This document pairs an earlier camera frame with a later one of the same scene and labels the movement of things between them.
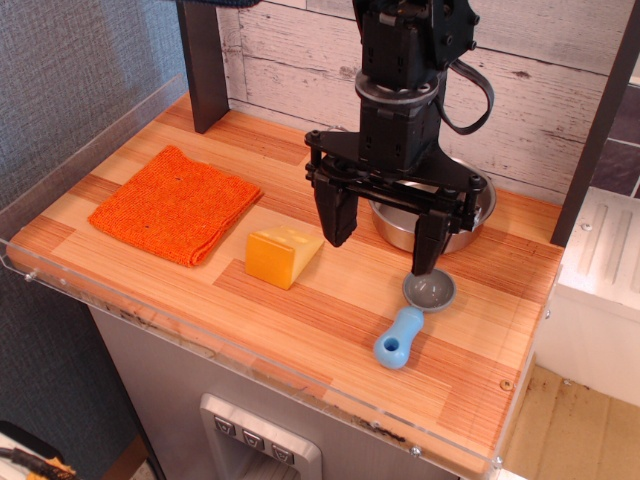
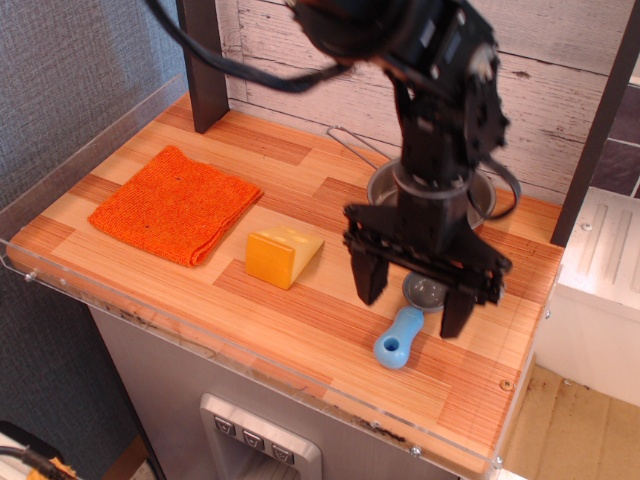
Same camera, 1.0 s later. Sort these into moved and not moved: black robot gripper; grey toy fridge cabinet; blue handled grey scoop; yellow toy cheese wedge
Moved: black robot gripper
Not moved: blue handled grey scoop; yellow toy cheese wedge; grey toy fridge cabinet
